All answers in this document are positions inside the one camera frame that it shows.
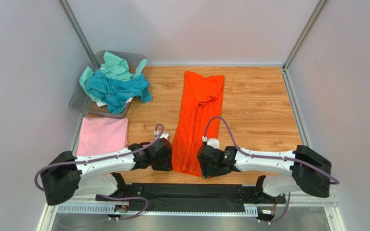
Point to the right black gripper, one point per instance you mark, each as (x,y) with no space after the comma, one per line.
(204,160)

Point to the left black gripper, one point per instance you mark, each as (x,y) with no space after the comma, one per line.
(168,163)

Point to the orange t shirt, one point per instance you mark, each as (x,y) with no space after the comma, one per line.
(202,100)

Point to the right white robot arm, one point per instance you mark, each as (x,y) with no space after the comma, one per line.
(302,169)

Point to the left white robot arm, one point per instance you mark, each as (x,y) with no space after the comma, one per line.
(70,176)

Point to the black base cloth strip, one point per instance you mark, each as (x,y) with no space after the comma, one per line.
(194,197)

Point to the folded pink t shirt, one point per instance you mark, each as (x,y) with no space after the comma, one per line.
(102,135)

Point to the dark teal t shirt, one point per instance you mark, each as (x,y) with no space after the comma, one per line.
(115,93)

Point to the white cloth in bin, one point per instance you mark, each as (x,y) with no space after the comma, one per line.
(105,104)

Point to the light mint t shirt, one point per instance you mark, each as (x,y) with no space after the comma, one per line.
(113,67)

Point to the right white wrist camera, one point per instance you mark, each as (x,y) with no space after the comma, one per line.
(213,142)

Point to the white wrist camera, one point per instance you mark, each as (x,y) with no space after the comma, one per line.
(160,135)
(213,142)

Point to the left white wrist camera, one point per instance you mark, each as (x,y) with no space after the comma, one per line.
(160,135)

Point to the aluminium frame rail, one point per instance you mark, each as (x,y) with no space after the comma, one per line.
(305,213)

